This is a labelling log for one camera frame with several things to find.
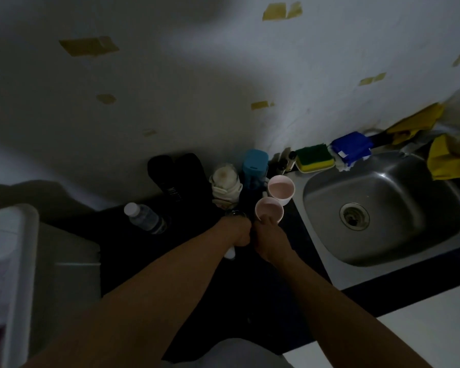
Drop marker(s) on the person's right hand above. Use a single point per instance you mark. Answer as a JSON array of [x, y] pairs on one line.
[[272, 239]]

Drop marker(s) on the person's left hand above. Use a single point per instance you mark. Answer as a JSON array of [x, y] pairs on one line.
[[237, 231]]

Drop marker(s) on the small glass bowl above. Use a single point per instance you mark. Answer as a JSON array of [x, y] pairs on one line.
[[235, 213]]

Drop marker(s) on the white lotion bottle teal cap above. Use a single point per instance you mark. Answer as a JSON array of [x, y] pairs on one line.
[[230, 253]]

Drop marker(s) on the white cup pink inside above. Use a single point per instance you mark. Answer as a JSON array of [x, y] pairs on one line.
[[280, 189], [270, 208]]

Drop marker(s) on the cream plush covered bottle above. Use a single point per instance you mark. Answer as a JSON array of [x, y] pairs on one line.
[[224, 185]]

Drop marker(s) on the blue plastic bottle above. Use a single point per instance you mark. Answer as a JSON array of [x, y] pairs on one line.
[[255, 166]]

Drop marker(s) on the clear bottle white cap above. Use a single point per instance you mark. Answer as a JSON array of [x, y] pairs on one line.
[[145, 218]]

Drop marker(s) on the white plastic storage bin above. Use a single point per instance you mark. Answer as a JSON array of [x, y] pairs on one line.
[[61, 272]]

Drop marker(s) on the person's left forearm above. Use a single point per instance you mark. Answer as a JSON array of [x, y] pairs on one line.
[[138, 302]]

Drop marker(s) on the person's right forearm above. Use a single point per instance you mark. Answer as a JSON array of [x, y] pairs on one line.
[[349, 314]]

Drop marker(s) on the person's grey shirt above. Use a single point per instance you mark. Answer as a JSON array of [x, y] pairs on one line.
[[237, 356]]

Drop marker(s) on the black table countertop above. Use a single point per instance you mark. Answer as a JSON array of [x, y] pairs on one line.
[[214, 302]]

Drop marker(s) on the yellow green sponge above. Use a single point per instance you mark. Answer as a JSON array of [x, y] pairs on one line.
[[314, 159]]

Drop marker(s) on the white rag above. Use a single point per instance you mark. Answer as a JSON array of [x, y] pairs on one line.
[[343, 166]]

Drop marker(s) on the blue scouring pad pack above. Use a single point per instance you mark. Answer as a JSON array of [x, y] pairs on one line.
[[350, 147]]

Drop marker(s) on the steel sink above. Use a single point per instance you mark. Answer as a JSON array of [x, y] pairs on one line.
[[387, 187]]

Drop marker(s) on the metal faucet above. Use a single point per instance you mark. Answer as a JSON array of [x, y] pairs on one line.
[[406, 147]]

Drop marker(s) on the yellow rubber gloves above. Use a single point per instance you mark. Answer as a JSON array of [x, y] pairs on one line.
[[448, 159]]

